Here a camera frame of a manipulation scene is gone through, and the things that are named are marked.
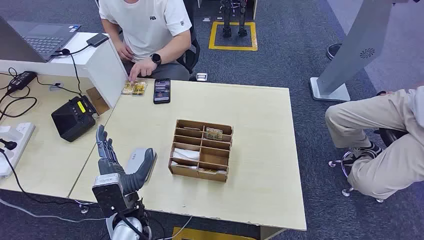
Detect person's left hand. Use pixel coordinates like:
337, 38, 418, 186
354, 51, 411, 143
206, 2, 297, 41
127, 58, 158, 84

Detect person's right hand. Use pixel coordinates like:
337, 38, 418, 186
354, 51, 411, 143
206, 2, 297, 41
115, 41, 134, 62

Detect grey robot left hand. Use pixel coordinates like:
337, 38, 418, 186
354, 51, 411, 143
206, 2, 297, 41
95, 124, 158, 197

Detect green gold room key card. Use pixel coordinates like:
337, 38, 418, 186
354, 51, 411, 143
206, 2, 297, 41
198, 168, 228, 175

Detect wooden compartment organizer box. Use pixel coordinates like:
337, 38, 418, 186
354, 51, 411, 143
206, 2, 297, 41
167, 119, 234, 183

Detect grey white card reader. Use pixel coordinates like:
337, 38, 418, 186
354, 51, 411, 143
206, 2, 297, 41
125, 148, 159, 184

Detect person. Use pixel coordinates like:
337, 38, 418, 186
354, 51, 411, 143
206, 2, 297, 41
98, 0, 201, 84
324, 85, 424, 201

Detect white card stack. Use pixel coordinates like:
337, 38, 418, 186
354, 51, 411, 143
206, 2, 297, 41
170, 161, 200, 170

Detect small gold patterned card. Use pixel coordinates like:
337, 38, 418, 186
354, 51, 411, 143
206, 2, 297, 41
205, 127, 223, 140

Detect black smartphone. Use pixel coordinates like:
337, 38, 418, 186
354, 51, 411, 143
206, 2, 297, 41
152, 78, 171, 105

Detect white counter box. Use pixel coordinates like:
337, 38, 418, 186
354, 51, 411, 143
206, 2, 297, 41
0, 31, 129, 110

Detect black external drive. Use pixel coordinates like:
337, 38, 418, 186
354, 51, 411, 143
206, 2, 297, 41
86, 33, 110, 48

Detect brown cardboard piece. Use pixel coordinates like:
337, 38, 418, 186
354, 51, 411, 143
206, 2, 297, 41
85, 86, 111, 116

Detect black terminal with yellow display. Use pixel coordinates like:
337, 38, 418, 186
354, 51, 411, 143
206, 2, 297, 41
50, 95, 100, 143

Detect folded white paper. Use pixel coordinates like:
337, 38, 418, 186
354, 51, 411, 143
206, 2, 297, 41
172, 148, 201, 163

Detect dark grey laptop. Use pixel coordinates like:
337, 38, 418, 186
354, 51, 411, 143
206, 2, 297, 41
0, 15, 81, 64

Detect yellow floor tape square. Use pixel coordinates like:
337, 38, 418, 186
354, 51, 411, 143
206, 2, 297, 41
208, 21, 259, 52

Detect white power strip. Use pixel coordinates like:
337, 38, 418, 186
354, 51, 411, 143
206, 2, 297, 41
0, 122, 36, 179

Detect black humanoid robot legs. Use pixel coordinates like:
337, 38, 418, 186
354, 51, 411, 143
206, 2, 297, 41
220, 0, 249, 38

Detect black power plug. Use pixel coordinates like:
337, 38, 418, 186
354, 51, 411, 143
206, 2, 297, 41
0, 138, 18, 152

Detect black power adapter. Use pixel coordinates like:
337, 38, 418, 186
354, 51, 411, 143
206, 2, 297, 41
7, 70, 38, 94

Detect black round floor object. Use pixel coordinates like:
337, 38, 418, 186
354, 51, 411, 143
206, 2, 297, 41
326, 43, 344, 61

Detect grey kiosk stand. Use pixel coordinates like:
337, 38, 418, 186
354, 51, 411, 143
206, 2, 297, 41
309, 0, 424, 103

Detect chrome base stool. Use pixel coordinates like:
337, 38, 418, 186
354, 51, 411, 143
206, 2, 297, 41
327, 127, 410, 204

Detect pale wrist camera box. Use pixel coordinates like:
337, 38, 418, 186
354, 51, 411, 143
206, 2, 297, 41
92, 173, 124, 219

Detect black drive cable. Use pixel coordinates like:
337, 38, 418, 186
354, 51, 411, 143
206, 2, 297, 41
52, 42, 92, 97

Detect white floor cable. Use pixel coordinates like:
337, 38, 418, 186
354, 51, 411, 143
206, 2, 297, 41
0, 198, 107, 223

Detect black plug cable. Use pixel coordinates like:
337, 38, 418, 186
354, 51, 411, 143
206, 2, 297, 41
0, 147, 100, 208

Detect white cable under desk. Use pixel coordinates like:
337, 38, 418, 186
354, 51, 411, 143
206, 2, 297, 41
155, 215, 194, 240

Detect black adapter cable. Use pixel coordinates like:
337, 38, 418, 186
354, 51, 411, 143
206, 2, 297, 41
0, 67, 84, 122

